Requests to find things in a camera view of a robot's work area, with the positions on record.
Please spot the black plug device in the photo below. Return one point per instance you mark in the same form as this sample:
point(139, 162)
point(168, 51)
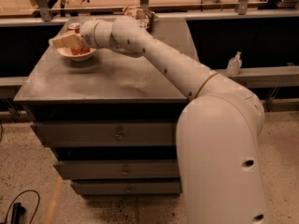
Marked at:
point(17, 212)

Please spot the brown chip bag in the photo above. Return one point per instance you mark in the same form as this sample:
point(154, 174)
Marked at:
point(145, 17)

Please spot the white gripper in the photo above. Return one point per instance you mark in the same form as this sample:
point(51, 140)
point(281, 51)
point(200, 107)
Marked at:
point(87, 34)

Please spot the middle grey drawer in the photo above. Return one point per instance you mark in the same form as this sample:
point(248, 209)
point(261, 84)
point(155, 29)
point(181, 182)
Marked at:
point(126, 169)

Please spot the top grey drawer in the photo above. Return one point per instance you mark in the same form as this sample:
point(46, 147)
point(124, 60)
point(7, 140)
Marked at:
point(105, 134)

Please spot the white paper bowl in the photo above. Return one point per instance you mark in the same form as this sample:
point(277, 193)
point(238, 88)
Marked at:
point(66, 52)

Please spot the red coke can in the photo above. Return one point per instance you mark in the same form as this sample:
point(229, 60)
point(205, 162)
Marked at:
point(77, 51)

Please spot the bottom grey drawer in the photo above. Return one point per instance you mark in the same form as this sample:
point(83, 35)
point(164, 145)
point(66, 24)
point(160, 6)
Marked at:
point(127, 187)

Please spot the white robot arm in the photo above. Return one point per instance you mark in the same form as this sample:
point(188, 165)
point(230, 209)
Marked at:
point(217, 130)

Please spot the grey drawer cabinet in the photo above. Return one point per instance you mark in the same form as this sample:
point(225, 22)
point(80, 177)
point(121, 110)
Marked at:
point(108, 87)

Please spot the grey drawer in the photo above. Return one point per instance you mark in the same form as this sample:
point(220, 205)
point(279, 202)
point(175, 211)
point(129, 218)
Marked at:
point(105, 134)
point(127, 187)
point(126, 169)

